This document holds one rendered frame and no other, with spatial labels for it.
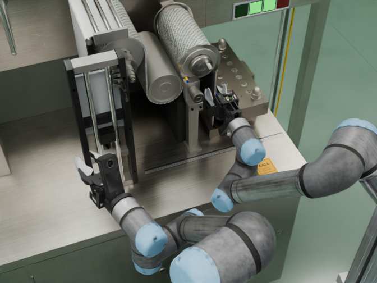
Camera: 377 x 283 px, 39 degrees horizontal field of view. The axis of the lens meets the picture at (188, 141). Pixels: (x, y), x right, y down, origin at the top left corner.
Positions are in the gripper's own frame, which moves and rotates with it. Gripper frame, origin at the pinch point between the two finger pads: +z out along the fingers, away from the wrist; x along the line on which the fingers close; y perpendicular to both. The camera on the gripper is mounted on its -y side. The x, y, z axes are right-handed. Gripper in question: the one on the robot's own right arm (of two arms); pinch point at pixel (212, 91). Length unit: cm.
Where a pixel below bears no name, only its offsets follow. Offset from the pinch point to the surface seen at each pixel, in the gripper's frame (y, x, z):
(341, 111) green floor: -109, -120, 68
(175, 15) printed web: 22.1, 7.1, 17.5
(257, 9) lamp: 8.2, -31.0, 30.0
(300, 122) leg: -83, -75, 47
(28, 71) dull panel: 2, 59, 31
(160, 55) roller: 14.1, 16.0, 8.5
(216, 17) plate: 8.4, -14.0, 30.7
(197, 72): 14.2, 7.7, -4.5
